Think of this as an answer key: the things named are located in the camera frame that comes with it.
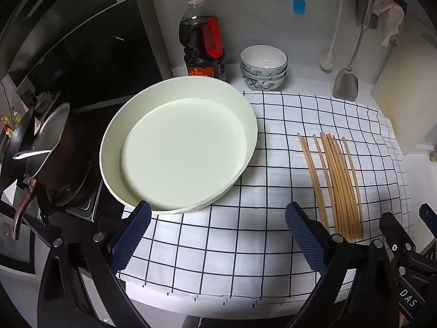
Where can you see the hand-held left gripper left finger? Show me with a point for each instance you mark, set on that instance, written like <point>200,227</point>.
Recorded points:
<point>131,235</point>

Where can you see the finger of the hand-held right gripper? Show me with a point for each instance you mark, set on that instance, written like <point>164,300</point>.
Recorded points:
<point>396,235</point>
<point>429,217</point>

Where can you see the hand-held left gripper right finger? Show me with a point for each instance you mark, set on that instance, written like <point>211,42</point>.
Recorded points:
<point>305,239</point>

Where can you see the bunch of wooden chopsticks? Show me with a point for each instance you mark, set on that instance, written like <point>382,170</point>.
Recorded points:
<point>336,184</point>

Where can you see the round white tray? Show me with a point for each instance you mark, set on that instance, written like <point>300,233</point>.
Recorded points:
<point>184,150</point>

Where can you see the white black checked cloth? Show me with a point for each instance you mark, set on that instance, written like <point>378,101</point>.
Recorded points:
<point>239,246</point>

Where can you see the dark wok with steel interior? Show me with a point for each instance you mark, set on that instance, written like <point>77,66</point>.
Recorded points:
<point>68,143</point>

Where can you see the black glass stove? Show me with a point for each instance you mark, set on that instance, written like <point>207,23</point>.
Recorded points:
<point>92,119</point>

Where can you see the pale cutting board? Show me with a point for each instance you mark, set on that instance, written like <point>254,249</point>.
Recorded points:
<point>409,92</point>

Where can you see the metal spatula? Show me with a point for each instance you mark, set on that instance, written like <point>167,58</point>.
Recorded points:
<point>346,83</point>

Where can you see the white blue patterned bowl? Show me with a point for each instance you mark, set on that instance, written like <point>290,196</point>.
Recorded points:
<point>263,58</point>
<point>263,74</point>
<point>263,84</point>

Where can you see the small colourful containers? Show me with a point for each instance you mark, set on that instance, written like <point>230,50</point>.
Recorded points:
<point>8,124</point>

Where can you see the white brush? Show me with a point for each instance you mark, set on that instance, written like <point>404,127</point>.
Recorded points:
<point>328,62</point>

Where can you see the black range hood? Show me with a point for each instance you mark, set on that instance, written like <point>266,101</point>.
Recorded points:
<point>85,41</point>

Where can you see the beige cloth rag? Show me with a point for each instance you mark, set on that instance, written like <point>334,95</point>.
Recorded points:
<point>389,17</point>

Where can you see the blue wall sticker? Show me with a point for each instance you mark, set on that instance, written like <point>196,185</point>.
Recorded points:
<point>298,6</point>

